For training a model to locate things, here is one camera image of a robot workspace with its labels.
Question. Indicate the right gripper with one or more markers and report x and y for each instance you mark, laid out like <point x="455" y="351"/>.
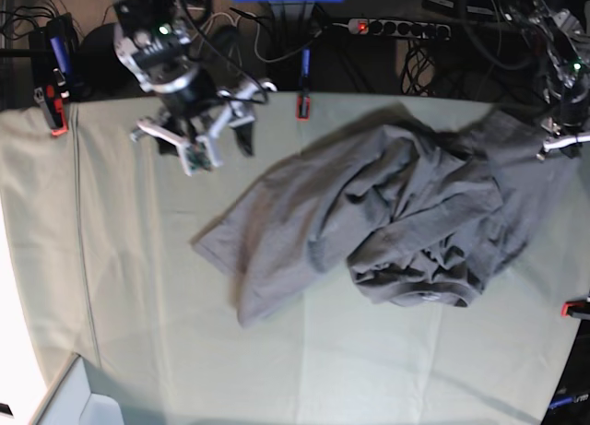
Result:
<point x="195" y="107"/>

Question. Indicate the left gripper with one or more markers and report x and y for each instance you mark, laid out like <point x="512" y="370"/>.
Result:
<point x="567" y="140"/>

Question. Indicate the dark grey t-shirt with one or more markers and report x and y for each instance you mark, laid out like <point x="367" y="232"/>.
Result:
<point x="415" y="214"/>

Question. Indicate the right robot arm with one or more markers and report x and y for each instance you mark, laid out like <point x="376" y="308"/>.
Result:
<point x="165" y="40"/>

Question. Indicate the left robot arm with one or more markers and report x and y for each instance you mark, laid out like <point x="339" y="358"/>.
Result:
<point x="567" y="78"/>

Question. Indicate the red clamp top centre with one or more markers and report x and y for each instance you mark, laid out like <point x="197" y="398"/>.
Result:
<point x="303" y="107"/>

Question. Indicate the pale green table cloth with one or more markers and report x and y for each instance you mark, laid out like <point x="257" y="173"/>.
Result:
<point x="99" y="231"/>

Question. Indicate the red clamp left edge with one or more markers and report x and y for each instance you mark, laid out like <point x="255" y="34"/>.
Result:
<point x="52" y="106"/>

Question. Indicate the red clamp edge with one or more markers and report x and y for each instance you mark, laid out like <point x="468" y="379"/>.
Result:
<point x="579" y="309"/>
<point x="52" y="106"/>

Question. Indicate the red clamp right edge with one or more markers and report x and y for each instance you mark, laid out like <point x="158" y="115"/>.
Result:
<point x="579" y="309"/>

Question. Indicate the white power strip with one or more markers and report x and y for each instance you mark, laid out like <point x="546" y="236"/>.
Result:
<point x="400" y="29"/>

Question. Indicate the grey plastic bin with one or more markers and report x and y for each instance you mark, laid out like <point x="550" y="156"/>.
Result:
<point x="71" y="401"/>

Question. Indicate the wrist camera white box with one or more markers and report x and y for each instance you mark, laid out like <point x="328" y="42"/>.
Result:
<point x="202" y="155"/>

